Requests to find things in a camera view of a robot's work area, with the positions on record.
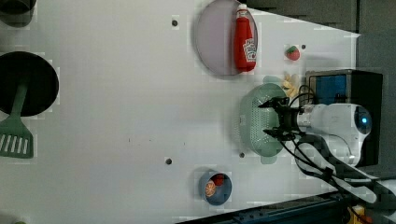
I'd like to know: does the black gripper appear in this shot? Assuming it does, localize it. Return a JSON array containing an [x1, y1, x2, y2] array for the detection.
[[259, 97, 303, 141]]

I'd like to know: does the green plastic strainer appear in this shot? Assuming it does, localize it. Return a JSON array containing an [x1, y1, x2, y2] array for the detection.
[[239, 77, 286, 164]]

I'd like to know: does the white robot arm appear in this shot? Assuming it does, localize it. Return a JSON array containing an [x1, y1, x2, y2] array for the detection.
[[260, 97, 395, 210]]

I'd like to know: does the peeled toy banana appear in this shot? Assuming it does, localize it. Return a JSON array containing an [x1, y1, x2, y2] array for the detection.
[[281, 74, 300, 98]]

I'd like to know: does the toy strawberry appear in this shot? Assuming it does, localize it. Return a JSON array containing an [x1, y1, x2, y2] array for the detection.
[[286, 46, 301, 61]]

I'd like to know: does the silver toaster oven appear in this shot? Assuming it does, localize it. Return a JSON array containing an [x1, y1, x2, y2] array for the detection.
[[305, 69, 383, 167]]

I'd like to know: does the red ketchup bottle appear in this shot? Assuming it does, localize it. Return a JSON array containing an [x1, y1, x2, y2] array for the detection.
[[233, 4, 257, 73]]

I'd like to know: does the small red toy fruit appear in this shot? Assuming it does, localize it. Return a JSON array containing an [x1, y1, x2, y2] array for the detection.
[[212, 174, 224, 187]]

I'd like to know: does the blue bowl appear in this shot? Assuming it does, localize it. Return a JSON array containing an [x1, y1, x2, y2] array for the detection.
[[198, 170, 233, 206]]

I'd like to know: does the toy orange slice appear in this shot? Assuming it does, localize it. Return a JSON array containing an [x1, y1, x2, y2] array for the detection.
[[205, 181, 216, 197]]

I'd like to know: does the purple round plate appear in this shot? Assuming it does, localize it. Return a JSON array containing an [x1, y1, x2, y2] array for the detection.
[[194, 0, 259, 76]]

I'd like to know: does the black frying pan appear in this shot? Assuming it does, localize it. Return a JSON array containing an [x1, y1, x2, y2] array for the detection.
[[0, 51, 60, 117]]

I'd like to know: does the green slotted spatula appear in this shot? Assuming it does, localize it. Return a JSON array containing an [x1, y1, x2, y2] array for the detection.
[[0, 83, 34, 159]]

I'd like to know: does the dark pot at edge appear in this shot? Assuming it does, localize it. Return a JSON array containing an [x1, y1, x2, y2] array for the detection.
[[0, 0, 36, 15]]

